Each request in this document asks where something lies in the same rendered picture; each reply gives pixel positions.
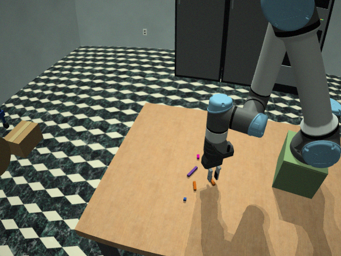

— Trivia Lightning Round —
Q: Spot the purple rod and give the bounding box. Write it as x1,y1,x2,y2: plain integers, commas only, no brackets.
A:
187,166,198,177

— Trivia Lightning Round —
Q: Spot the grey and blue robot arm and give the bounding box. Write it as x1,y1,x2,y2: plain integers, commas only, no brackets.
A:
206,0,341,168

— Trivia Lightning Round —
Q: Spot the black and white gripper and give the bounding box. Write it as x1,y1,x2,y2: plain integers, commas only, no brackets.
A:
201,127,234,182

